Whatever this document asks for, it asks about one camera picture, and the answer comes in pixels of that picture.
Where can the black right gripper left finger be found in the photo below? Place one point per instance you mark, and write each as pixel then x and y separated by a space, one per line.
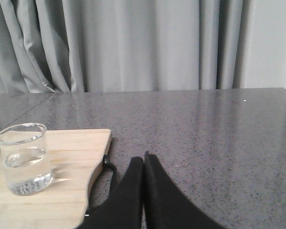
pixel 123 207

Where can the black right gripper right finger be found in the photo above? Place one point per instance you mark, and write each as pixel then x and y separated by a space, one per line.
pixel 166 207

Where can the clear glass beaker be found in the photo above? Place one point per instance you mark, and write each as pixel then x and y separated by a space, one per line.
pixel 25 159

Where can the light wooden cutting board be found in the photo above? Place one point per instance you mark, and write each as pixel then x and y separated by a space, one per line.
pixel 76 158

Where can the grey curtain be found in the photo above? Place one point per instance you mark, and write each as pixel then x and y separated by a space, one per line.
pixel 141 45

